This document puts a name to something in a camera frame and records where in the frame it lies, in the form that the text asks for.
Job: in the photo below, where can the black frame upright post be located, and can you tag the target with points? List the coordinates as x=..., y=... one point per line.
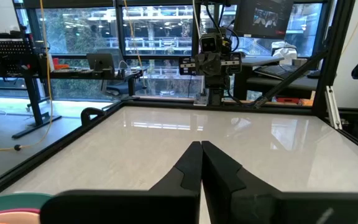
x=334, y=56

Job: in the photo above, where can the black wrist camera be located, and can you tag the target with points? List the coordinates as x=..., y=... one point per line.
x=211, y=43

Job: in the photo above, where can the dark work desk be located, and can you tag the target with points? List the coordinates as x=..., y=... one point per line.
x=82, y=74

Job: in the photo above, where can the red box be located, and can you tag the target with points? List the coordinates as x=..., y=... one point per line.
x=287, y=100

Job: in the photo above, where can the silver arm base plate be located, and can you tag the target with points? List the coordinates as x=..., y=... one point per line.
x=200, y=100

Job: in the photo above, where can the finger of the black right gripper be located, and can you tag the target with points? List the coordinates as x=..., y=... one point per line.
x=202, y=63
x=215, y=63

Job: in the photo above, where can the black computer monitor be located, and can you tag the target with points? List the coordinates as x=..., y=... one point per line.
x=263, y=17

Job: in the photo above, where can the silver aluminium bar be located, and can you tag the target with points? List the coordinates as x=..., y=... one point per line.
x=333, y=107

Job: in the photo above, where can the black pegboard stand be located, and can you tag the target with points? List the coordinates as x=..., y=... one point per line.
x=14, y=53

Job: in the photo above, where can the black diagonal frame brace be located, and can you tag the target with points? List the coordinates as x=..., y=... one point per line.
x=291, y=77

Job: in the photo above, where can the large glass window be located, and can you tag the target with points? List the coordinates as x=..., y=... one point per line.
x=160, y=31

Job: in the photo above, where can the white bag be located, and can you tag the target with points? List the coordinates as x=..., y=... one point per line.
x=284, y=49

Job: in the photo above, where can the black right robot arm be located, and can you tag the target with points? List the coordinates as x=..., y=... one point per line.
x=217, y=88

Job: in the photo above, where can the black table edge frame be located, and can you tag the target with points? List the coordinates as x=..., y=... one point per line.
x=57, y=143

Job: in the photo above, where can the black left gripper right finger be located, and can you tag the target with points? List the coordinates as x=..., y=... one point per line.
x=259, y=208

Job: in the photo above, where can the black keyboard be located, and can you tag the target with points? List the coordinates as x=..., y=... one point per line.
x=278, y=71

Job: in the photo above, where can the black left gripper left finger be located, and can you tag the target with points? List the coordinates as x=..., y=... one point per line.
x=135, y=207

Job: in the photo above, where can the orange box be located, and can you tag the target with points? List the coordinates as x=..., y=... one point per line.
x=60, y=65

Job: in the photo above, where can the black office desk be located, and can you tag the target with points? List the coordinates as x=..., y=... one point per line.
x=291, y=84

